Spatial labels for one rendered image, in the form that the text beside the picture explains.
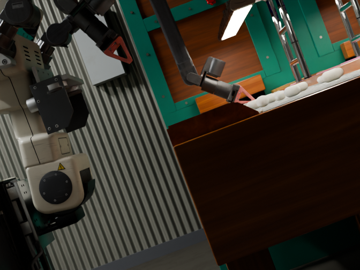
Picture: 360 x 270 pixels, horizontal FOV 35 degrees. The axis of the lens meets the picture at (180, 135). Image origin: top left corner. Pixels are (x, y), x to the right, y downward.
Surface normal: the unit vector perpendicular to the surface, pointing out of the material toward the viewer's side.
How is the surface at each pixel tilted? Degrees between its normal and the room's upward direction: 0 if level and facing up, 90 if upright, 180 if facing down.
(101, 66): 90
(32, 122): 90
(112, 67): 90
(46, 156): 90
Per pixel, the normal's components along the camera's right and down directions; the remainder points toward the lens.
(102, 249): -0.04, 0.02
